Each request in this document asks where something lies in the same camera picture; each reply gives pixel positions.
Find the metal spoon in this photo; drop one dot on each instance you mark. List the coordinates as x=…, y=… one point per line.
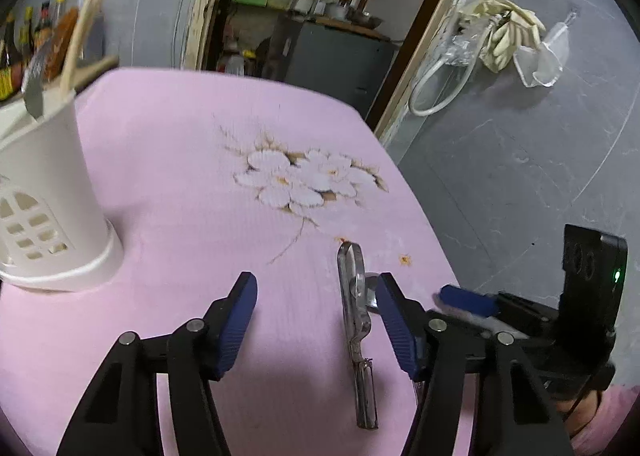
x=36, y=81

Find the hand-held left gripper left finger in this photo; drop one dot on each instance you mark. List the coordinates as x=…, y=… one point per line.
x=240, y=321

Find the yellow capped sauce bottle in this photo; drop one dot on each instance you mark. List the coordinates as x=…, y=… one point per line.
x=26, y=31

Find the clear plastic scoop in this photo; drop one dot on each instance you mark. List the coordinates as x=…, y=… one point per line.
x=545, y=56

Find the metal peeler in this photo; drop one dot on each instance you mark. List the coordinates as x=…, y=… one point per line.
x=356, y=336

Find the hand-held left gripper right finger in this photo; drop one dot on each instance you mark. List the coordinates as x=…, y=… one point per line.
x=397, y=331

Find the grey cabinet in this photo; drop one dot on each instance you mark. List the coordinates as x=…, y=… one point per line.
x=330, y=66

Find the cream rubber gloves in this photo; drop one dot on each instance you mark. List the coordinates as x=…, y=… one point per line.
x=505, y=31

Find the dark bottle with yellow label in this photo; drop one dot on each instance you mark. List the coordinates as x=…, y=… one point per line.
x=7, y=71

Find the pink floral table cloth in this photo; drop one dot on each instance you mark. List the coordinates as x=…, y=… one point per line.
x=200, y=236

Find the orange sauce packet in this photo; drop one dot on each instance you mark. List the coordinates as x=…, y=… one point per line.
x=64, y=39

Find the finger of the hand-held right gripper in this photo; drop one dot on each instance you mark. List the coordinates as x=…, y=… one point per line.
x=467, y=301

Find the white plastic utensil holder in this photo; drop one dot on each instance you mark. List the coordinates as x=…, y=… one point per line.
x=55, y=161

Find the red labelled sauce bottle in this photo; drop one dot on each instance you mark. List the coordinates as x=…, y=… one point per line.
x=44, y=21

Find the person's right forearm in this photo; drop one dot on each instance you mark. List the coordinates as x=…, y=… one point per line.
x=615, y=418

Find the metal bowl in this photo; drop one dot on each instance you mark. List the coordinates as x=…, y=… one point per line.
x=366, y=19

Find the metal pot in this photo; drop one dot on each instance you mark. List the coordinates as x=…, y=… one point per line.
x=337, y=10

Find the beige wooden utensil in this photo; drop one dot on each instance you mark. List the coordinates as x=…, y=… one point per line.
x=80, y=29

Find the slim yellow capped bottle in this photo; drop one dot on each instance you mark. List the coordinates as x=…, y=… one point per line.
x=60, y=10

